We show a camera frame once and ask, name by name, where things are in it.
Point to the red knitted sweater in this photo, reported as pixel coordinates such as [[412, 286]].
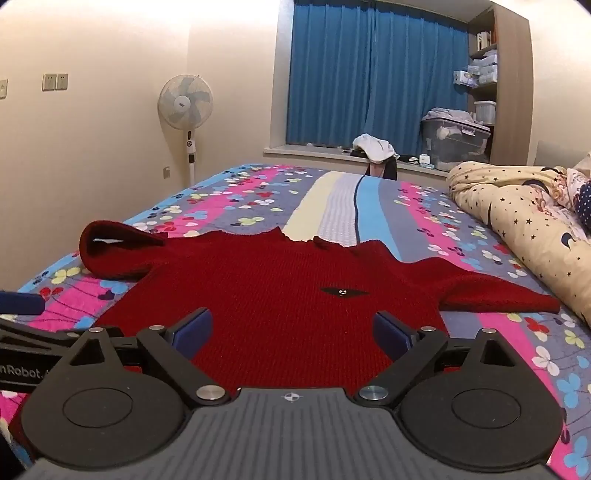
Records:
[[286, 286]]

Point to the clear plastic storage bin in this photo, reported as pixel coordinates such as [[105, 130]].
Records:
[[455, 147]]

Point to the floral striped bed blanket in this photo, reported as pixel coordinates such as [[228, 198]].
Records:
[[258, 194]]

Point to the books on shelf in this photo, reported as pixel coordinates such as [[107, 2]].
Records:
[[485, 39]]

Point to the small clear storage box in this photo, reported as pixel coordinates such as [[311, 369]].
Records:
[[485, 111]]

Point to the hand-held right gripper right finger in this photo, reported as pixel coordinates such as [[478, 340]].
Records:
[[390, 332]]

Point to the blue curtain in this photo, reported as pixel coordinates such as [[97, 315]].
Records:
[[332, 69]]

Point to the white packets on shelf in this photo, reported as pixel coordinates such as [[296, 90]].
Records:
[[480, 71]]

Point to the small white box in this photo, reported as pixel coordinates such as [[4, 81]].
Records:
[[425, 161]]

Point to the star print cream comforter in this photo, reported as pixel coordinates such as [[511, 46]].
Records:
[[508, 207]]

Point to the beige wall switch plate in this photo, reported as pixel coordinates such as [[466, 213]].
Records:
[[49, 81], [62, 81], [3, 88]]

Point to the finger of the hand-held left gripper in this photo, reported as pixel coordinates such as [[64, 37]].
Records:
[[41, 339], [21, 303]]

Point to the wooden shelf unit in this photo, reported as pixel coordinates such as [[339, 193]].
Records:
[[512, 69]]

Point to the white standing fan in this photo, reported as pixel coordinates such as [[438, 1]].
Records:
[[184, 102]]

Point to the white clothes pile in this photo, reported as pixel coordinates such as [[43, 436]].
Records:
[[376, 146]]

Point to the grey clothes on bin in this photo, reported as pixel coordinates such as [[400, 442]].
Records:
[[445, 114]]

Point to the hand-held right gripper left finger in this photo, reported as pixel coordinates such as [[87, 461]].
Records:
[[196, 330]]

